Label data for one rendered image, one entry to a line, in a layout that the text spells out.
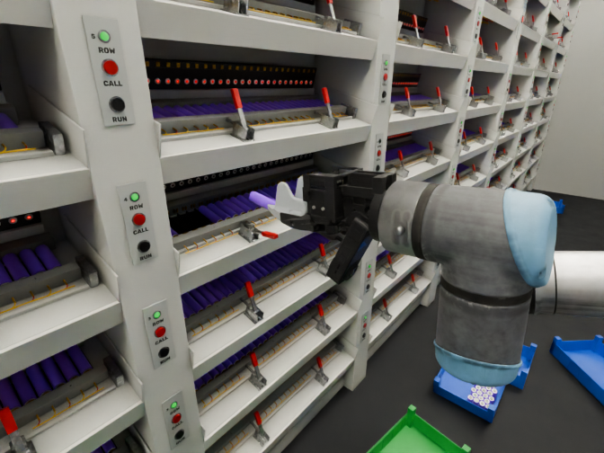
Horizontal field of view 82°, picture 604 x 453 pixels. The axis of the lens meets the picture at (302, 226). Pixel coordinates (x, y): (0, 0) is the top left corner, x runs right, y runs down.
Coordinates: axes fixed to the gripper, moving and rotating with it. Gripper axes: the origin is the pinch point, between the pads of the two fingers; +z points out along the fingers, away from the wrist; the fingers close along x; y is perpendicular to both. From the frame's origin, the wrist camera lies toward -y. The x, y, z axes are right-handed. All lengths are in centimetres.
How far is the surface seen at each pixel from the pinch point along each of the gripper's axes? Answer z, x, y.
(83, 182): 10.6, 24.0, 8.5
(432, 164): 13, -100, -9
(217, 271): 12.7, 5.4, -12.6
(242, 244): 13.0, -1.5, -9.4
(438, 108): 12, -100, 12
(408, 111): 12, -73, 12
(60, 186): 10.6, 26.5, 8.4
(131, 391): 16.1, 23.7, -28.8
